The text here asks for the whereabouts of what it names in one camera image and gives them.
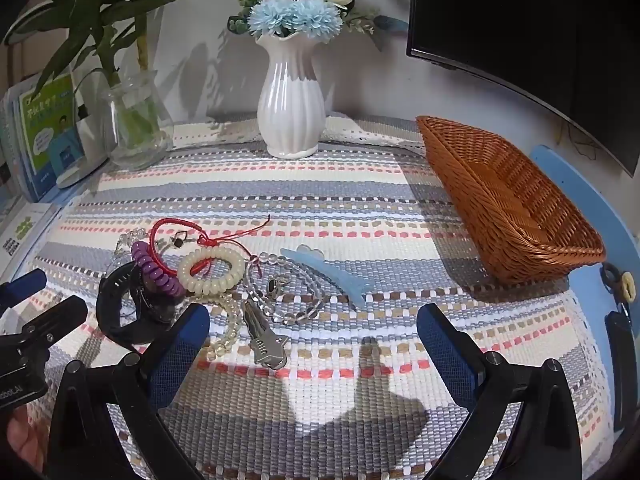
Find yellow bead bracelet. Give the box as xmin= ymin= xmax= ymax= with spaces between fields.
xmin=206 ymin=292 xmax=246 ymax=361

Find brown wicker basket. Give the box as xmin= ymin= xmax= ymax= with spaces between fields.
xmin=416 ymin=115 xmax=607 ymax=287

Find blue white artificial flowers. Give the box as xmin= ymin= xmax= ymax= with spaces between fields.
xmin=207 ymin=0 xmax=411 ymax=51

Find cream coil hair tie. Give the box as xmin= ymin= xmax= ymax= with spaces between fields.
xmin=177 ymin=246 xmax=245 ymax=296

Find green cover book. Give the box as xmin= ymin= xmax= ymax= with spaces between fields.
xmin=19 ymin=74 xmax=83 ymax=188

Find striped woven table mat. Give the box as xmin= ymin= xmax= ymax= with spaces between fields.
xmin=12 ymin=115 xmax=613 ymax=480

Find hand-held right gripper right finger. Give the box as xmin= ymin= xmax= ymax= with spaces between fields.
xmin=416 ymin=303 xmax=583 ymax=480

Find clear glass vase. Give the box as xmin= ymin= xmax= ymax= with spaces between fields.
xmin=97 ymin=70 xmax=175 ymax=171

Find purple coil hair tie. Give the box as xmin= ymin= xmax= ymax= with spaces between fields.
xmin=130 ymin=241 xmax=187 ymax=298

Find white ribbed ceramic vase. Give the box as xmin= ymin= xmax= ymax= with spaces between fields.
xmin=257 ymin=35 xmax=331 ymax=158

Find red cord bracelet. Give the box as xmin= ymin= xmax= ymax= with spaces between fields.
xmin=150 ymin=215 xmax=271 ymax=281

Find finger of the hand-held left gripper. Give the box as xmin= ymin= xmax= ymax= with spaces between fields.
xmin=20 ymin=296 xmax=88 ymax=361
xmin=0 ymin=269 xmax=47 ymax=313

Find thin monitor cable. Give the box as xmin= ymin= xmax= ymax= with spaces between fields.
xmin=565 ymin=125 xmax=601 ymax=161

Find person's left hand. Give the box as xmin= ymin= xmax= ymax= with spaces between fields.
xmin=0 ymin=395 xmax=49 ymax=478

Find black wristwatch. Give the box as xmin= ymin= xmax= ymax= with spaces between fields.
xmin=95 ymin=262 xmax=178 ymax=346

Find black computer monitor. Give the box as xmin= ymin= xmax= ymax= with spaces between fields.
xmin=407 ymin=0 xmax=640 ymax=178

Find white box with green print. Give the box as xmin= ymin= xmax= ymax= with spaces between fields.
xmin=0 ymin=202 xmax=61 ymax=281

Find large clear bead bracelet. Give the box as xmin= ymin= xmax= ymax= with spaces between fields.
xmin=243 ymin=252 xmax=331 ymax=326

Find silver key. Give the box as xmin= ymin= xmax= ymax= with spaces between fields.
xmin=241 ymin=299 xmax=288 ymax=368

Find black object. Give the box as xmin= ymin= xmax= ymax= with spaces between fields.
xmin=605 ymin=305 xmax=640 ymax=436

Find small clear bead bracelet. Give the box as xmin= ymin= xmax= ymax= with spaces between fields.
xmin=116 ymin=227 xmax=166 ymax=256

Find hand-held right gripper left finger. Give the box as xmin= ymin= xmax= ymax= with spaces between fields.
xmin=47 ymin=304 xmax=211 ymax=480

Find light blue hair clip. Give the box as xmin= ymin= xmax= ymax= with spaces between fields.
xmin=280 ymin=245 xmax=373 ymax=308

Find glass jar with plant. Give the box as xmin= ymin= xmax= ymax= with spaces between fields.
xmin=2 ymin=0 xmax=213 ymax=156

